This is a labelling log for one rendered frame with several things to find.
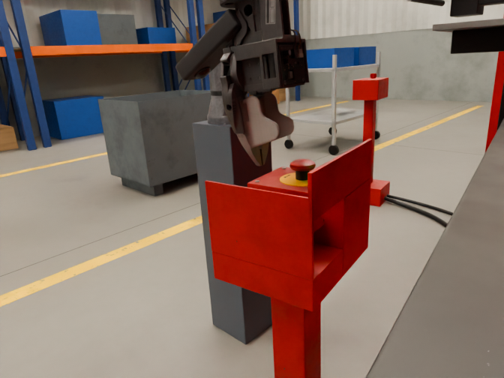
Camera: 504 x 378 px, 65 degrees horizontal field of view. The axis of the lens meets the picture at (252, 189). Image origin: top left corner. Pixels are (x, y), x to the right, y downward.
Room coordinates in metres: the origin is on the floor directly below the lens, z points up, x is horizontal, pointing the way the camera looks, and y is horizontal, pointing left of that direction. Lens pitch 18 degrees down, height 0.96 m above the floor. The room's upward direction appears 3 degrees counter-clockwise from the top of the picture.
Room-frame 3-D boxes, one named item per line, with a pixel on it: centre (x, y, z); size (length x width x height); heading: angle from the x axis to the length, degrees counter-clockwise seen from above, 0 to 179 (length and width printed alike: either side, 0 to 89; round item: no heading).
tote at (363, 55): (4.52, -1.12, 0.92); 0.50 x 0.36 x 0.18; 45
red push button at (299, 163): (0.59, -0.08, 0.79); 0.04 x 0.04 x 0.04
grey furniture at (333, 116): (4.34, -0.94, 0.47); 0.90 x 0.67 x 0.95; 135
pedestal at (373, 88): (2.53, -0.78, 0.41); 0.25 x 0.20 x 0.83; 54
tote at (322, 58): (4.23, -0.81, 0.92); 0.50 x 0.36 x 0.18; 45
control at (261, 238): (0.54, -0.06, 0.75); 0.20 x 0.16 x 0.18; 144
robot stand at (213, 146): (1.28, 0.05, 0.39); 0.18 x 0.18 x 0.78; 45
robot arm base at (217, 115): (1.28, 0.05, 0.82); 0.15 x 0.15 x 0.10
